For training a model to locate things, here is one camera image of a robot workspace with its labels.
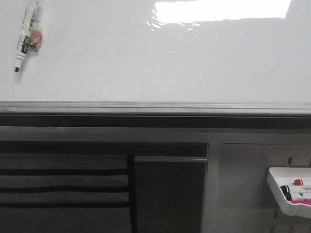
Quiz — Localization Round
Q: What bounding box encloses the black whiteboard marker with tape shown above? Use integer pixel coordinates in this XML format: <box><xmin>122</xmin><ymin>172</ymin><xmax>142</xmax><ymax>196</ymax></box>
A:
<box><xmin>15</xmin><ymin>0</ymin><xmax>43</xmax><ymax>73</ymax></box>

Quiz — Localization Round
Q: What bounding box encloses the white whiteboard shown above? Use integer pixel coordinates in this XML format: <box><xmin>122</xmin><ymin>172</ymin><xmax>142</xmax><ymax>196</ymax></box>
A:
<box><xmin>0</xmin><ymin>0</ymin><xmax>311</xmax><ymax>116</ymax></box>

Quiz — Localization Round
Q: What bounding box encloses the black capped marker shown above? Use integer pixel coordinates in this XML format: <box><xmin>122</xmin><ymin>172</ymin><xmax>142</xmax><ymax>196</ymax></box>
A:
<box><xmin>284</xmin><ymin>191</ymin><xmax>311</xmax><ymax>201</ymax></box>
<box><xmin>280</xmin><ymin>185</ymin><xmax>311</xmax><ymax>194</ymax></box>

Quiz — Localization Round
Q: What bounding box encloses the red capped marker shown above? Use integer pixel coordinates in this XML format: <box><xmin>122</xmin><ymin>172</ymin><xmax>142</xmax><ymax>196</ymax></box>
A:
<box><xmin>294</xmin><ymin>179</ymin><xmax>311</xmax><ymax>186</ymax></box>

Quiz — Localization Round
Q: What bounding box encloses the white plastic marker tray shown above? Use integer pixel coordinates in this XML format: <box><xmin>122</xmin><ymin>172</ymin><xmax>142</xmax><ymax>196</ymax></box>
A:
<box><xmin>267</xmin><ymin>167</ymin><xmax>311</xmax><ymax>218</ymax></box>

